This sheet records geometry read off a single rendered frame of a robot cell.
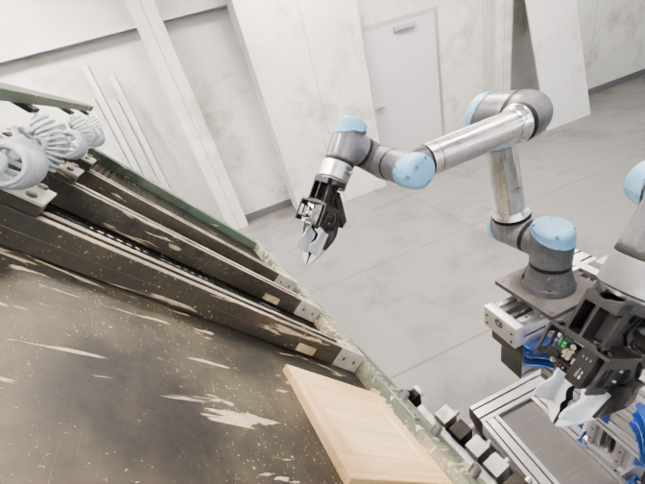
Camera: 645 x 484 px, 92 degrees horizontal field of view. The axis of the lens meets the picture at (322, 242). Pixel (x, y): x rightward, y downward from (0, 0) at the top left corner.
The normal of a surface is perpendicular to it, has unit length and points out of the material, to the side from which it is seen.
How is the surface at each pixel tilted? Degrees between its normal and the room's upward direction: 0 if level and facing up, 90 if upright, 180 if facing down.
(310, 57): 90
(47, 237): 90
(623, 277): 63
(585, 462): 0
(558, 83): 75
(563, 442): 0
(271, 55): 90
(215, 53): 90
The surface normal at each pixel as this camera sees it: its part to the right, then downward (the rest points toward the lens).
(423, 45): 0.30, 0.40
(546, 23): 0.22, 0.16
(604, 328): -0.94, -0.08
